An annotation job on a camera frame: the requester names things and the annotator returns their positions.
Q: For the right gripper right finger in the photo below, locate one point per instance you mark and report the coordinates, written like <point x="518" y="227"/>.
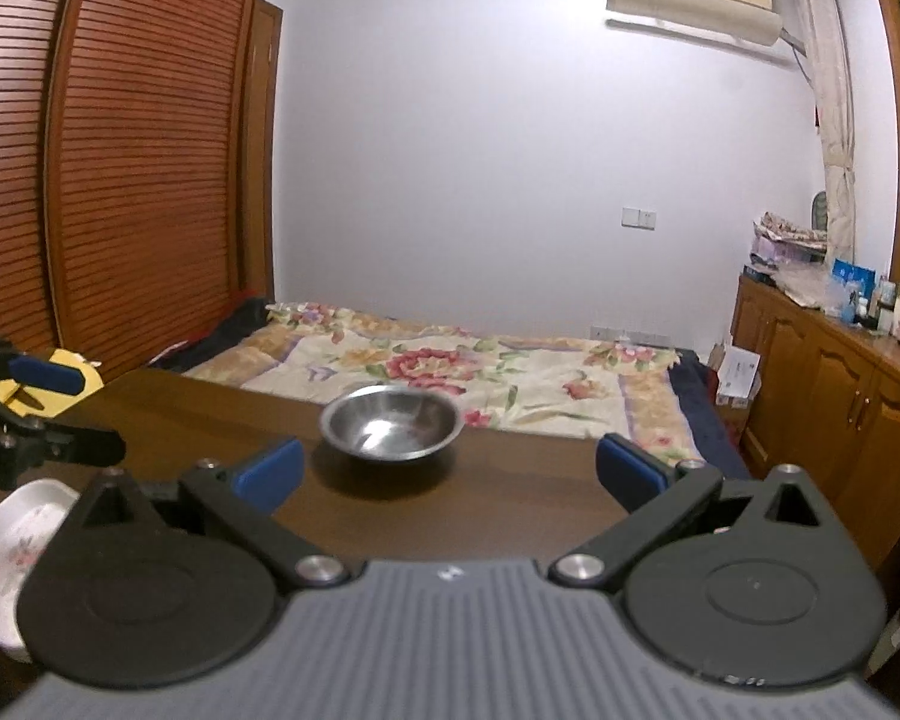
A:
<point x="689" y="525"/>

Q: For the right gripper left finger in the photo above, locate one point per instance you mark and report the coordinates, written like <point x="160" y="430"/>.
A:
<point x="211" y="528"/>

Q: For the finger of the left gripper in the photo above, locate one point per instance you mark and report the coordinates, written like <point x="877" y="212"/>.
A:
<point x="46" y="375"/>

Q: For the white floral square plate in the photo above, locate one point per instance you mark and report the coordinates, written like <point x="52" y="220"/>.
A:
<point x="29" y="517"/>

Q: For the small steel bowl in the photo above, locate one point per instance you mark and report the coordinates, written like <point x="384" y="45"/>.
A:
<point x="386" y="423"/>

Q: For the floral bed quilt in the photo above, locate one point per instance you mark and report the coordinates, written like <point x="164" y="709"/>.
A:
<point x="561" y="386"/>

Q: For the navy bed sheet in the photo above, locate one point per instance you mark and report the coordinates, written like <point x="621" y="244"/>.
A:
<point x="690" y="379"/>

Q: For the white paper bag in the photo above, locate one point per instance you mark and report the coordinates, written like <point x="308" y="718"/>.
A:
<point x="737" y="373"/>

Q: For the wooden sideboard cabinet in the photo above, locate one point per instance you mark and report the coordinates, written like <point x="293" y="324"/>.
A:
<point x="829" y="402"/>

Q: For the folded cloth stack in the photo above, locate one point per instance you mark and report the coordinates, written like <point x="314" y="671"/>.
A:
<point x="777" y="240"/>

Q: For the brown louvered wardrobe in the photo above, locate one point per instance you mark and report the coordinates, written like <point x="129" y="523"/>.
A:
<point x="121" y="136"/>

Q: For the blue white box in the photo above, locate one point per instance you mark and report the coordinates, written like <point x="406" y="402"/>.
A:
<point x="853" y="282"/>

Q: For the cream curtain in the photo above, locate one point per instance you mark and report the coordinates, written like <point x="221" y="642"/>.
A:
<point x="830" y="80"/>

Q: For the white wall socket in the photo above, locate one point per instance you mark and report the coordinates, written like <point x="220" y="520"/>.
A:
<point x="623" y="335"/>

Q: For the white wall switch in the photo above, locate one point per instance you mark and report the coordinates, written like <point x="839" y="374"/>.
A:
<point x="634" y="218"/>

